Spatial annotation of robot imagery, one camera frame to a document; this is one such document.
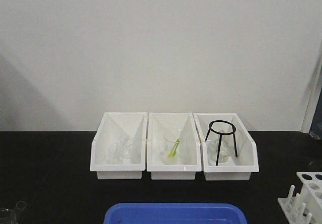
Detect clear glass test tube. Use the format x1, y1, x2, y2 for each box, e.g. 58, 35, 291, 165
14, 200, 27, 216

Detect white test tube rack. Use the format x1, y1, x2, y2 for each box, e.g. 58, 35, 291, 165
277, 172, 322, 224

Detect glass beaker in middle bin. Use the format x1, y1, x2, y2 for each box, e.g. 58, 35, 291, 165
163, 129, 187, 165

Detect middle white storage bin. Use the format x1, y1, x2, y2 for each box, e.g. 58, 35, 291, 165
146, 113, 202, 180

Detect white storage bin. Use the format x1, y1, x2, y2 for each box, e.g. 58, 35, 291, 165
193, 113, 260, 181
90, 112, 148, 180
146, 113, 202, 180

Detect glassware in left bin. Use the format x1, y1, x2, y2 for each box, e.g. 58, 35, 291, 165
107, 136, 133, 164

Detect left white storage bin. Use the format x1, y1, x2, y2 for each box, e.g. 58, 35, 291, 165
90, 112, 148, 180

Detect black metal tripod stand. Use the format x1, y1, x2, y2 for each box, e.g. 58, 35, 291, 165
205, 120, 238, 166

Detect glass flask in right bin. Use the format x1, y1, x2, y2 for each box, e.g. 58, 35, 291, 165
207, 138, 233, 165

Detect right white storage bin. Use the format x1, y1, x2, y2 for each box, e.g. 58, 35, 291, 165
193, 113, 260, 181

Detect blue plastic tray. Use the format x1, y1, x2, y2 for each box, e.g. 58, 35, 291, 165
104, 203, 247, 223

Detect clear glass beaker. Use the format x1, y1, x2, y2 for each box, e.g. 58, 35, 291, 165
0, 208, 18, 224

